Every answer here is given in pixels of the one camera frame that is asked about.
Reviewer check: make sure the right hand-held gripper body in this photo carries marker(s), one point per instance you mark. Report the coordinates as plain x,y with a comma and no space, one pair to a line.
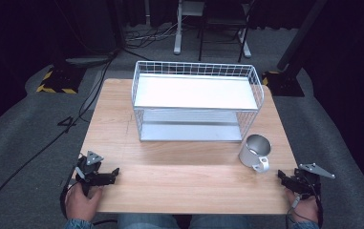
305,183

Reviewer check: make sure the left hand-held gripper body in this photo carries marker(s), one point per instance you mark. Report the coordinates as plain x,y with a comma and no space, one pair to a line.
90,176

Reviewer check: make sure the person's right hand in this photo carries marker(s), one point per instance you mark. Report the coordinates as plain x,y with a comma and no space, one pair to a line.
305,210

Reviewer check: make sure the person's left hand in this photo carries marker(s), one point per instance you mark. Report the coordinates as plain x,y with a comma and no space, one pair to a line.
82,203

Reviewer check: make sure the silver metal mug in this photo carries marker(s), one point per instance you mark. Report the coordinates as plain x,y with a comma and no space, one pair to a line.
256,149

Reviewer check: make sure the person's legs in jeans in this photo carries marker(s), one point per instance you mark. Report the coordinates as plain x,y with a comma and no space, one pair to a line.
144,221

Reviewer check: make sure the black yellow striped stand base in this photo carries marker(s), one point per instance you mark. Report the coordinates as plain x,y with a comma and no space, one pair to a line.
60,81
284,84

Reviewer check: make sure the black slanted stand pole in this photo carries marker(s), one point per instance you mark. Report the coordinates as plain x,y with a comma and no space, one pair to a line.
300,35

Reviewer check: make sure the black folding chair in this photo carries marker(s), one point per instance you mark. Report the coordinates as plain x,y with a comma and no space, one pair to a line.
224,22

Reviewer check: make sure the white metal stand frame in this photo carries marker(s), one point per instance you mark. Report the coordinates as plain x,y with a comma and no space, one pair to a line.
178,35

